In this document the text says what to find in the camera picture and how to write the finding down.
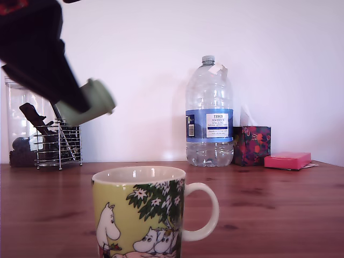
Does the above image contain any pale green coffee capsule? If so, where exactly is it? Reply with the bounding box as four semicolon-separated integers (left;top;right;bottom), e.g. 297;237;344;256
55;77;118;126

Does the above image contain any glass jar of coffee beans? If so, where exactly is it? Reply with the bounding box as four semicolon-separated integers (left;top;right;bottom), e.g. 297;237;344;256
4;76;59;168

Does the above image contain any black round scoop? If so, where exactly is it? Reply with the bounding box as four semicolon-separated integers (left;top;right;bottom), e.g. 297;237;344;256
12;136;30;151

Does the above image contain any large clear water bottle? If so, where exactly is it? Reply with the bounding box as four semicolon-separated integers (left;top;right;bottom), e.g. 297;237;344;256
185;55;234;167

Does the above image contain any cartoon print ceramic mug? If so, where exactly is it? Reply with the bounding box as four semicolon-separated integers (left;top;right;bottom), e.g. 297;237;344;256
91;166;220;258

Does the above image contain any white tissue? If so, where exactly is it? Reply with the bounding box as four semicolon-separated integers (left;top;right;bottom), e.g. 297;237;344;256
240;105;259;127

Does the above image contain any floral tissue box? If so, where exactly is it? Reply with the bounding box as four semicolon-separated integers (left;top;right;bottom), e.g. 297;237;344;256
232;125;271;167

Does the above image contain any flat pink box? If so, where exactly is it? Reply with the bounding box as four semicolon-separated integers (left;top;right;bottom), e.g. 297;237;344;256
264;152;312;171

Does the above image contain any chrome wire utensil rack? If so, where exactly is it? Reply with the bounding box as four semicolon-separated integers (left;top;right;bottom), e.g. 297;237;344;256
34;119;83;170

